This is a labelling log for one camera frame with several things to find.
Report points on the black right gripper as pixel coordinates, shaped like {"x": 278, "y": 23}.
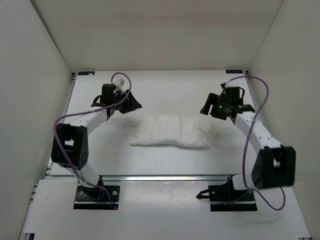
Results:
{"x": 211, "y": 99}

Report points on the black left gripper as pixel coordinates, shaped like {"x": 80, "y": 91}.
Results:
{"x": 131, "y": 105}

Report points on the white pleated skirt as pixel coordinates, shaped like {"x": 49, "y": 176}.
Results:
{"x": 163, "y": 130}

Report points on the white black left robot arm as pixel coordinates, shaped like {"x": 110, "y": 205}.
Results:
{"x": 70, "y": 149}

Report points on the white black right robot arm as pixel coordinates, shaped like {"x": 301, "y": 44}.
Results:
{"x": 275, "y": 164}

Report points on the blue label sticker right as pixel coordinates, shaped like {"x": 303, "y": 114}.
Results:
{"x": 234, "y": 71}

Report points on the blue label sticker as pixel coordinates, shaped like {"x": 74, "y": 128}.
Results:
{"x": 86, "y": 73}
{"x": 234, "y": 71}

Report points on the blue label sticker left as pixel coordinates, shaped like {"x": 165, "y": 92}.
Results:
{"x": 86, "y": 73}

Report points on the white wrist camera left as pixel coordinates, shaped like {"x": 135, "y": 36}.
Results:
{"x": 119, "y": 84}

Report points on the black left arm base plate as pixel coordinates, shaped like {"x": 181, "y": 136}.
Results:
{"x": 96, "y": 198}

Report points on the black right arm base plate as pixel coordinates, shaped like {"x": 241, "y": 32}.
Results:
{"x": 224, "y": 198}

